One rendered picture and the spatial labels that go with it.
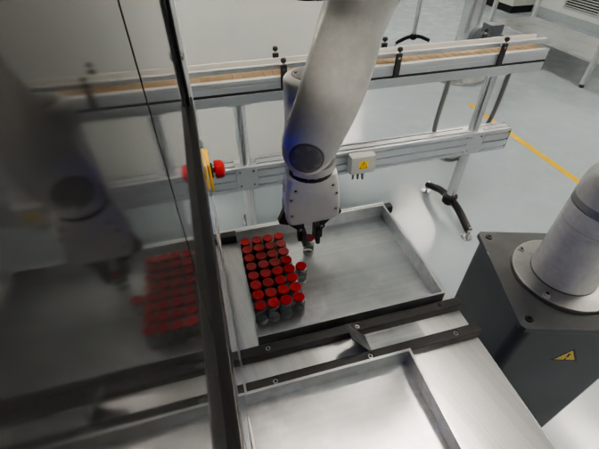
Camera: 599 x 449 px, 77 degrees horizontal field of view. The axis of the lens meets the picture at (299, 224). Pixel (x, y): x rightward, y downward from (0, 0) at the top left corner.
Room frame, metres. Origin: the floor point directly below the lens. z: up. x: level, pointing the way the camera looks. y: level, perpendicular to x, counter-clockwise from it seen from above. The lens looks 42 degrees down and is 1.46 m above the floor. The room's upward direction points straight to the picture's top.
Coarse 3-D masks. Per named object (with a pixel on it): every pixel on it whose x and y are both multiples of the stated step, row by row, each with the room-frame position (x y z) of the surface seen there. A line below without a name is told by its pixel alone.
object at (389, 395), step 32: (288, 384) 0.25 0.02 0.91; (320, 384) 0.26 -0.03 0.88; (352, 384) 0.26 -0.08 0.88; (384, 384) 0.26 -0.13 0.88; (416, 384) 0.26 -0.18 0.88; (256, 416) 0.21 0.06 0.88; (288, 416) 0.21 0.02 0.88; (320, 416) 0.21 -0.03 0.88; (352, 416) 0.21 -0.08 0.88; (384, 416) 0.21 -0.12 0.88; (416, 416) 0.21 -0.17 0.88; (256, 448) 0.17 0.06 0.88; (288, 448) 0.17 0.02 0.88; (320, 448) 0.17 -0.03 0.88; (352, 448) 0.17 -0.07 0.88; (384, 448) 0.17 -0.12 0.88; (416, 448) 0.17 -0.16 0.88; (448, 448) 0.17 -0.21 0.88
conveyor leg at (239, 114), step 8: (248, 104) 1.36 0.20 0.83; (240, 112) 1.38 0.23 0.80; (240, 120) 1.37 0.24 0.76; (240, 128) 1.37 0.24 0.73; (240, 136) 1.37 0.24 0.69; (240, 144) 1.38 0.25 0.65; (248, 144) 1.39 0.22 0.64; (240, 152) 1.38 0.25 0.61; (248, 152) 1.39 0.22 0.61; (240, 160) 1.38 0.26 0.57; (248, 160) 1.38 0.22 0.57; (248, 192) 1.37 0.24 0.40; (248, 200) 1.37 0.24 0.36; (248, 208) 1.37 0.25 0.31; (248, 216) 1.38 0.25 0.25; (248, 224) 1.38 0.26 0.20
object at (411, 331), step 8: (352, 328) 0.34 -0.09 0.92; (400, 328) 0.36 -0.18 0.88; (408, 328) 0.36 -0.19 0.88; (416, 328) 0.36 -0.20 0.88; (352, 336) 0.31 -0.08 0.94; (360, 336) 0.33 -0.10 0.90; (368, 336) 0.35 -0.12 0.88; (376, 336) 0.35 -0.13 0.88; (384, 336) 0.35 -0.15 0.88; (392, 336) 0.35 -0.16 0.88; (400, 336) 0.35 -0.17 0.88; (408, 336) 0.35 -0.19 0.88; (416, 336) 0.35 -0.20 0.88; (360, 344) 0.31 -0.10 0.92; (368, 344) 0.33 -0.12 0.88; (376, 344) 0.33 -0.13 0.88; (384, 344) 0.33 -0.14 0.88; (392, 344) 0.33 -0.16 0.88
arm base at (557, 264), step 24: (576, 216) 0.49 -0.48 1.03; (552, 240) 0.50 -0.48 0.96; (576, 240) 0.47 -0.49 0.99; (528, 264) 0.52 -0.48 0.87; (552, 264) 0.48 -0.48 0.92; (576, 264) 0.45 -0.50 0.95; (528, 288) 0.46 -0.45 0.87; (552, 288) 0.46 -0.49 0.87; (576, 288) 0.44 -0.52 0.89; (576, 312) 0.41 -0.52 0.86
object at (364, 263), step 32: (288, 224) 0.60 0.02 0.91; (352, 224) 0.63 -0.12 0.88; (384, 224) 0.63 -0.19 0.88; (320, 256) 0.53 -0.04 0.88; (352, 256) 0.53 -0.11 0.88; (384, 256) 0.53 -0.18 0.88; (416, 256) 0.50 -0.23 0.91; (320, 288) 0.45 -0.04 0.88; (352, 288) 0.45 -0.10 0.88; (384, 288) 0.45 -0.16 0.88; (416, 288) 0.45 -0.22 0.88; (288, 320) 0.38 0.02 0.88; (320, 320) 0.36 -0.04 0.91; (352, 320) 0.37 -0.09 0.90
